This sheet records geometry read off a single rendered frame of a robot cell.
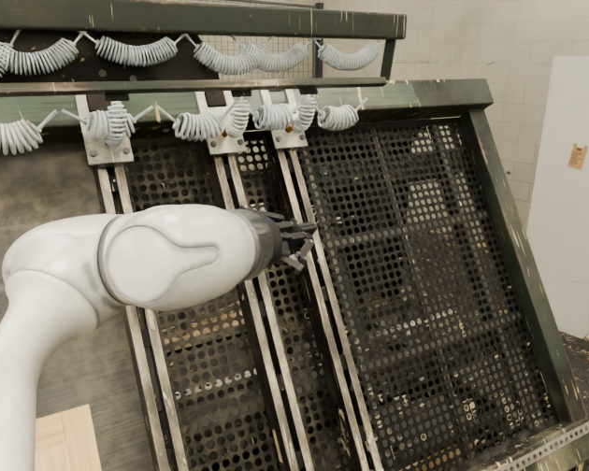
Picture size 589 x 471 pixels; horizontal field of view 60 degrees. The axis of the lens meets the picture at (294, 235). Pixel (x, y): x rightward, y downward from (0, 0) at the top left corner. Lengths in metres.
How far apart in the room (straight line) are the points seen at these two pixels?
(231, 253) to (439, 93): 1.40
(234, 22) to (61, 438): 1.39
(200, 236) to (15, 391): 0.20
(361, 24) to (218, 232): 1.77
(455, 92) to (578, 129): 2.41
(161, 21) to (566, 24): 4.54
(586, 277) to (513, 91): 2.38
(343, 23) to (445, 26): 4.35
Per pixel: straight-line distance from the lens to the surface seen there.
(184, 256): 0.47
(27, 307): 0.57
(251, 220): 0.60
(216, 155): 1.35
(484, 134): 1.98
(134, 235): 0.47
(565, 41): 5.80
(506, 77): 6.03
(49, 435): 1.25
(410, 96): 1.75
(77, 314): 0.57
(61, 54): 1.77
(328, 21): 2.12
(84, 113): 1.30
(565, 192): 4.30
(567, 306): 4.51
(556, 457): 1.91
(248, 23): 1.96
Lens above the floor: 2.01
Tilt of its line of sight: 19 degrees down
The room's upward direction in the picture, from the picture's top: straight up
